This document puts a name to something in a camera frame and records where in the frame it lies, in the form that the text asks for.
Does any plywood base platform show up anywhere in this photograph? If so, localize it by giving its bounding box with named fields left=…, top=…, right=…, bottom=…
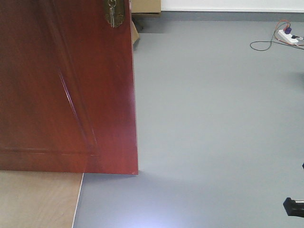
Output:
left=0, top=171, right=84, bottom=228

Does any brown wooden door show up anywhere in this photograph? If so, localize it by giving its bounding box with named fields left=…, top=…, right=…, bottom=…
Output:
left=0, top=0, right=139, bottom=175

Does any dark looped cable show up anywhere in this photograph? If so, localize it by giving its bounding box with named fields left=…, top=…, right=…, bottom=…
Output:
left=250, top=35, right=304, bottom=51

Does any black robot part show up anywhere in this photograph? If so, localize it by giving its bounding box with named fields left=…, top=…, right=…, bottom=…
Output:
left=283, top=197, right=304, bottom=218

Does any white power strip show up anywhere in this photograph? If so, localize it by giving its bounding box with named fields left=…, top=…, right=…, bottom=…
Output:
left=278, top=29, right=299, bottom=44

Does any brass door lock plate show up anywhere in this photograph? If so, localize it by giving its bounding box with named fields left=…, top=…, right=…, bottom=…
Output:
left=103, top=0, right=125, bottom=28

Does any brown cardboard box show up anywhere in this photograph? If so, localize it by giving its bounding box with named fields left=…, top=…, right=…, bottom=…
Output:
left=130, top=0, right=161, bottom=44

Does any purple plug adapter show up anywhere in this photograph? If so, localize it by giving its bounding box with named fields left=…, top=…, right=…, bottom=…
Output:
left=284, top=27, right=292, bottom=34

